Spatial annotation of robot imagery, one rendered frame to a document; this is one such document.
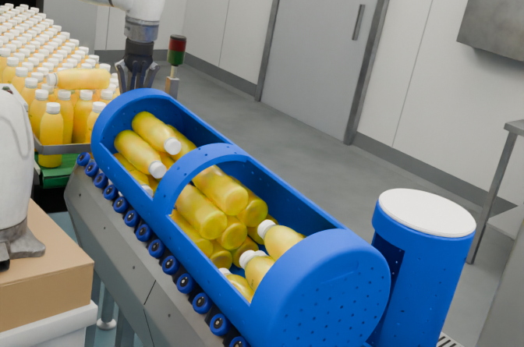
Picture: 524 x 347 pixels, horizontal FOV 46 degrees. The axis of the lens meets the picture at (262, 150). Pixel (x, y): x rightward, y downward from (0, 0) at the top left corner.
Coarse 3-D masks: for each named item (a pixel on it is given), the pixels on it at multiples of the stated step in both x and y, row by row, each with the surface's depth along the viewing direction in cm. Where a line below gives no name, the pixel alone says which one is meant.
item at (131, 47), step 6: (126, 42) 164; (132, 42) 163; (138, 42) 163; (150, 42) 165; (126, 48) 165; (132, 48) 163; (138, 48) 163; (144, 48) 164; (150, 48) 165; (126, 54) 165; (132, 54) 164; (138, 54) 164; (144, 54) 164; (150, 54) 166; (126, 60) 165; (132, 60) 166; (138, 60) 167; (144, 60) 168; (150, 60) 169; (126, 66) 167; (132, 66) 167; (138, 66) 168; (138, 72) 168
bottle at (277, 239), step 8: (264, 232) 122; (272, 232) 119; (280, 232) 118; (288, 232) 118; (296, 232) 119; (264, 240) 120; (272, 240) 118; (280, 240) 116; (288, 240) 116; (296, 240) 115; (272, 248) 117; (280, 248) 116; (288, 248) 114; (272, 256) 118; (280, 256) 115
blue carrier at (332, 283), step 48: (144, 96) 164; (96, 144) 163; (144, 192) 140; (288, 192) 137; (336, 240) 107; (288, 288) 101; (336, 288) 107; (384, 288) 116; (288, 336) 105; (336, 336) 113
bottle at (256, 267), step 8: (256, 256) 121; (248, 264) 118; (256, 264) 116; (264, 264) 115; (272, 264) 115; (248, 272) 117; (256, 272) 115; (264, 272) 114; (248, 280) 116; (256, 280) 114; (256, 288) 114
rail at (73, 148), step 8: (56, 144) 187; (64, 144) 188; (72, 144) 189; (80, 144) 190; (88, 144) 192; (48, 152) 185; (56, 152) 187; (64, 152) 188; (72, 152) 190; (80, 152) 191; (88, 152) 193
